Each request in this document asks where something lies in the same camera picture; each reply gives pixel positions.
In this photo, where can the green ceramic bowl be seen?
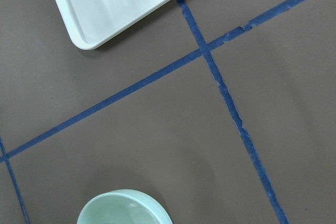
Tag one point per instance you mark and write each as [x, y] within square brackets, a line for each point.
[123, 206]

